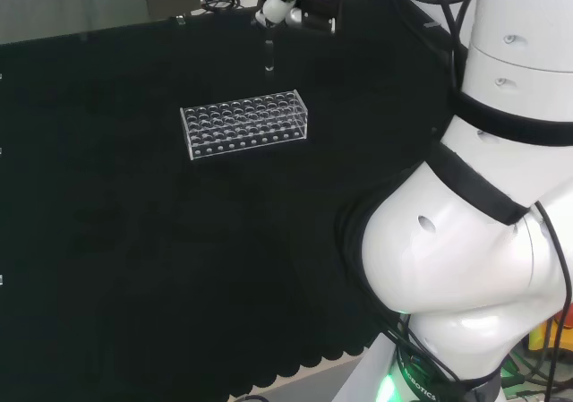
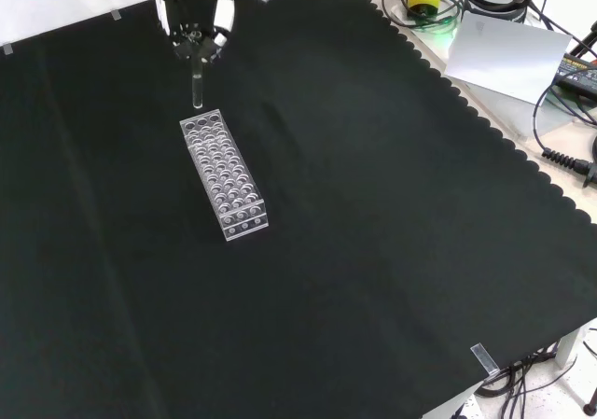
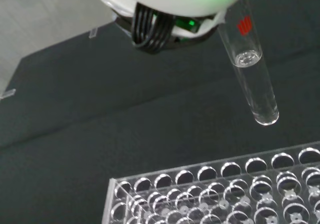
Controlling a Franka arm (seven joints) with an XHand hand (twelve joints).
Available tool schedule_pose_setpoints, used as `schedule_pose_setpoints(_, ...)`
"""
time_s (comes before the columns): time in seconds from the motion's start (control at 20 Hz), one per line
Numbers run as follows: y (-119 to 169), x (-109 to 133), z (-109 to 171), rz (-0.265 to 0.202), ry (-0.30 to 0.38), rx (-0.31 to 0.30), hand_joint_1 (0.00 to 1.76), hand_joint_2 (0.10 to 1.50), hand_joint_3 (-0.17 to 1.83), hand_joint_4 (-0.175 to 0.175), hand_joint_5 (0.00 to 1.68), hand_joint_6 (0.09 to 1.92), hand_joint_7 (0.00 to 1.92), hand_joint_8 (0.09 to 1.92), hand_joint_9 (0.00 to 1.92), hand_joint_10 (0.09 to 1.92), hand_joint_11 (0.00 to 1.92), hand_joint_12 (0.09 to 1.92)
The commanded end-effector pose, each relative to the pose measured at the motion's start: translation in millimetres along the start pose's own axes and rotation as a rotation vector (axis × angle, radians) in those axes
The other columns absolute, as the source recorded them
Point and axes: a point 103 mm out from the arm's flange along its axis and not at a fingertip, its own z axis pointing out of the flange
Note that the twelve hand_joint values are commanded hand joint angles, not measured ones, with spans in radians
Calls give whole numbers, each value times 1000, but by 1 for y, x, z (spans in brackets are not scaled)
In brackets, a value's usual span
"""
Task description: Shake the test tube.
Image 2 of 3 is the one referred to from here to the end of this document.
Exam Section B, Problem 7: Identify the clear glass test tube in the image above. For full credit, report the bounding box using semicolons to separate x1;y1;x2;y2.
190;57;206;110

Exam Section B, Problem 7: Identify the clear plastic test tube rack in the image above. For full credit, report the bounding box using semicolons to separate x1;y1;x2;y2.
179;109;271;244

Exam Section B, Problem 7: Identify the black bench cloth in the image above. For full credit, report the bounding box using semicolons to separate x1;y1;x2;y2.
0;0;597;419

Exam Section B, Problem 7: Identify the pale board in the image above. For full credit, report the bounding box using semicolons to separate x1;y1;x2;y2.
442;9;573;106

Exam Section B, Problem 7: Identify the black power adapter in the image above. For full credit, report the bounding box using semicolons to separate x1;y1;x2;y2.
553;52;597;99

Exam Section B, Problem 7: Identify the black tripod leg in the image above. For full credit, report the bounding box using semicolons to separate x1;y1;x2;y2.
580;328;597;414

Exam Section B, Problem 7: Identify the black and green cable coil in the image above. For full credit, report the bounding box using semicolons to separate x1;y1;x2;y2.
382;0;470;34

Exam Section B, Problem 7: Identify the black cable with ribbed plug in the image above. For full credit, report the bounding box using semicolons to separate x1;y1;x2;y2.
533;80;597;188

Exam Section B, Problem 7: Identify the black cable bundle under bench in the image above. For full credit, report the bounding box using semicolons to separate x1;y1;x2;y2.
474;343;563;419

